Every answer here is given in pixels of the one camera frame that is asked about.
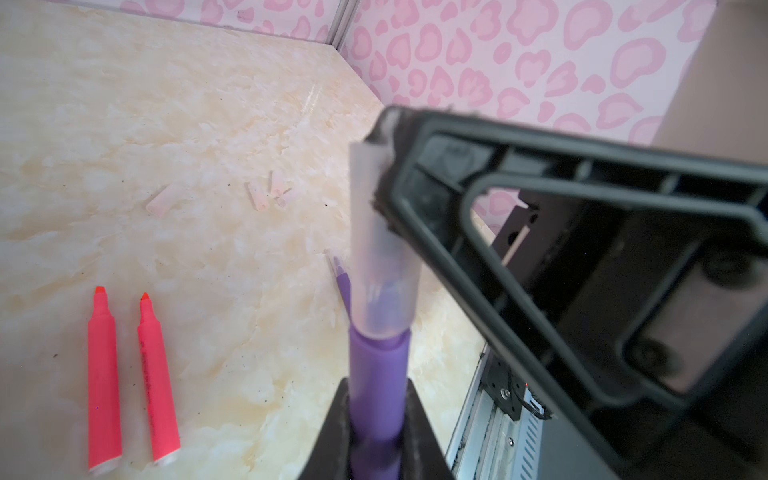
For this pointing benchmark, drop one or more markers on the purple highlighter pen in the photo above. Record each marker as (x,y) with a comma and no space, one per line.
(342,279)
(377,388)

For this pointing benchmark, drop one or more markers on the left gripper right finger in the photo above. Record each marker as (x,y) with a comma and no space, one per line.
(627,286)

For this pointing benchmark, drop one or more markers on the pink highlighter pen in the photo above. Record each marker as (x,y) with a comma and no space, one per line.
(104,413)
(160,405)

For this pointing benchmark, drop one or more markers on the clear pen cap on table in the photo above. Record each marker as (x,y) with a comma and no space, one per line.
(162,203)

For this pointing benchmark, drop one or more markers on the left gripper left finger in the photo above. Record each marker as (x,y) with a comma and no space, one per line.
(416,454)

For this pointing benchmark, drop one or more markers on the pink highlighter pen right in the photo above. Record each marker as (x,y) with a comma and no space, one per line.
(160,405)

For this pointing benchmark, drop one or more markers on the pink highlighter pen left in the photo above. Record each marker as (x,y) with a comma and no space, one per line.
(104,413)

